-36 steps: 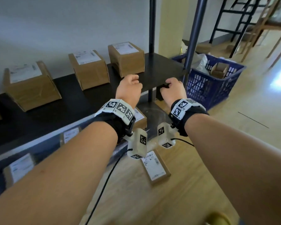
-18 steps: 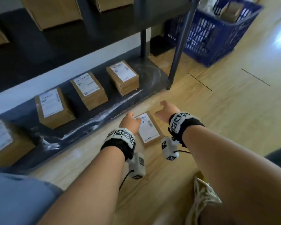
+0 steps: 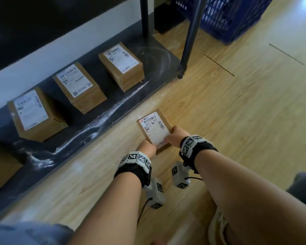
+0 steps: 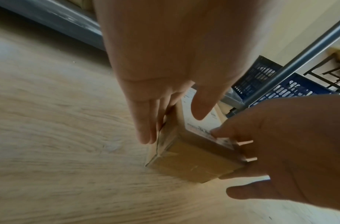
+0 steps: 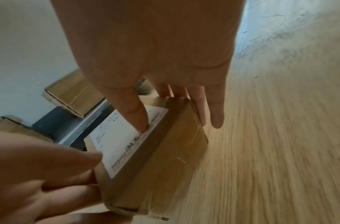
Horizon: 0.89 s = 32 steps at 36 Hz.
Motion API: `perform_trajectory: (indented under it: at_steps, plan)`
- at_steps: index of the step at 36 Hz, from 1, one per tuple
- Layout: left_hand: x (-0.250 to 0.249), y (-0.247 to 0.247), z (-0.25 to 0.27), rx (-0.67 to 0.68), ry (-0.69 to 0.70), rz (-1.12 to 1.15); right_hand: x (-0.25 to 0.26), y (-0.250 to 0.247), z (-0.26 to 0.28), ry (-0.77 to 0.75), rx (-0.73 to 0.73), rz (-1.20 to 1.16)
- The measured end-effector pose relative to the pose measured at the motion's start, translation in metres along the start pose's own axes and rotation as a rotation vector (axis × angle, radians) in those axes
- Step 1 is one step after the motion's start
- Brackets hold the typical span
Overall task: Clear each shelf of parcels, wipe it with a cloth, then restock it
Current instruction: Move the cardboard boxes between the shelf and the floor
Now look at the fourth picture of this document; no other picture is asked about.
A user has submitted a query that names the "person's right hand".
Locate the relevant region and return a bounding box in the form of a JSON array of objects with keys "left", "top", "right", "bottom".
[{"left": 211, "top": 94, "right": 340, "bottom": 213}]

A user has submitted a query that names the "person's left hand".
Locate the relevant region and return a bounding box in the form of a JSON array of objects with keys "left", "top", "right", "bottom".
[{"left": 92, "top": 0, "right": 270, "bottom": 145}]

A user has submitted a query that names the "dark metal shelf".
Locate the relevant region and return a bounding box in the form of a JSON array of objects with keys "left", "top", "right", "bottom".
[{"left": 0, "top": 0, "right": 340, "bottom": 118}]

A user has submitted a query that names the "brown cardboard box white label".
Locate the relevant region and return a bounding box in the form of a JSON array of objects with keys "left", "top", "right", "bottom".
[{"left": 144, "top": 86, "right": 248, "bottom": 184}]

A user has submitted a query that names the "blue plastic crate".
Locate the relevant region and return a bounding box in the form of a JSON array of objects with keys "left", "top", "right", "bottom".
[{"left": 231, "top": 54, "right": 339, "bottom": 108}]

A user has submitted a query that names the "wooden desk with black legs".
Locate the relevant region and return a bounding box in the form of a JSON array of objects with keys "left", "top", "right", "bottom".
[{"left": 302, "top": 41, "right": 340, "bottom": 94}]

